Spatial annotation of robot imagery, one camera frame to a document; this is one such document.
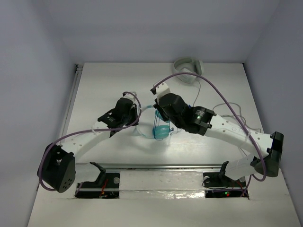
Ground thin blue headphone cable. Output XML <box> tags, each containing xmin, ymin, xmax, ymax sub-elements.
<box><xmin>151</xmin><ymin>110</ymin><xmax>183</xmax><ymax>140</ymax></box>

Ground teal cat-ear headphones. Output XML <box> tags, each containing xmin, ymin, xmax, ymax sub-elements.
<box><xmin>133</xmin><ymin>110</ymin><xmax>174</xmax><ymax>141</ymax></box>

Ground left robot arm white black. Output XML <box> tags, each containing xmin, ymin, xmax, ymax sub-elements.
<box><xmin>37</xmin><ymin>93</ymin><xmax>141</xmax><ymax>193</ymax></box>

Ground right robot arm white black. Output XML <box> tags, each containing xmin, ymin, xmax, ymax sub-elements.
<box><xmin>154</xmin><ymin>93</ymin><xmax>284</xmax><ymax>186</ymax></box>

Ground grey white headphones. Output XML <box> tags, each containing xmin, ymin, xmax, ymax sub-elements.
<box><xmin>172</xmin><ymin>57</ymin><xmax>205</xmax><ymax>84</ymax></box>

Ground white foam cover panel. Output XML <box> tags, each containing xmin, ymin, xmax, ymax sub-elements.
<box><xmin>119</xmin><ymin>170</ymin><xmax>205</xmax><ymax>199</ymax></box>

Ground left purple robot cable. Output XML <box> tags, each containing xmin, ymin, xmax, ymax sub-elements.
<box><xmin>39</xmin><ymin>91</ymin><xmax>143</xmax><ymax>192</ymax></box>

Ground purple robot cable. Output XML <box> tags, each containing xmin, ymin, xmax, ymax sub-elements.
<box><xmin>39</xmin><ymin>91</ymin><xmax>143</xmax><ymax>192</ymax></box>
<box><xmin>151</xmin><ymin>72</ymin><xmax>267</xmax><ymax>198</ymax></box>

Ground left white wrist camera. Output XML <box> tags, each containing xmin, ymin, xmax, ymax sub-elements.
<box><xmin>123</xmin><ymin>91</ymin><xmax>137</xmax><ymax>102</ymax></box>

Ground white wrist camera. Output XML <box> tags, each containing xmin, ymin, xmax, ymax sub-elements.
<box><xmin>123</xmin><ymin>91</ymin><xmax>137</xmax><ymax>102</ymax></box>
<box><xmin>151</xmin><ymin>82</ymin><xmax>170</xmax><ymax>101</ymax></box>

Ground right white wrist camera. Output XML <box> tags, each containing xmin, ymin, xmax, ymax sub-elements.
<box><xmin>151</xmin><ymin>82</ymin><xmax>170</xmax><ymax>101</ymax></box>

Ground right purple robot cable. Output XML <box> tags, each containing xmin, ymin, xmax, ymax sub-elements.
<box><xmin>151</xmin><ymin>72</ymin><xmax>267</xmax><ymax>198</ymax></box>

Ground left aluminium side rail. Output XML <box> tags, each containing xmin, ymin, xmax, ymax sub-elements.
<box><xmin>59</xmin><ymin>63</ymin><xmax>84</xmax><ymax>136</ymax></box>

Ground aluminium mounting rail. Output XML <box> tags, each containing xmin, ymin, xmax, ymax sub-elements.
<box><xmin>75</xmin><ymin>162</ymin><xmax>237</xmax><ymax>171</ymax></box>

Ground grey headphone cable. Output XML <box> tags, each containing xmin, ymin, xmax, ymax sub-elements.
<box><xmin>193</xmin><ymin>80</ymin><xmax>262</xmax><ymax>157</ymax></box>

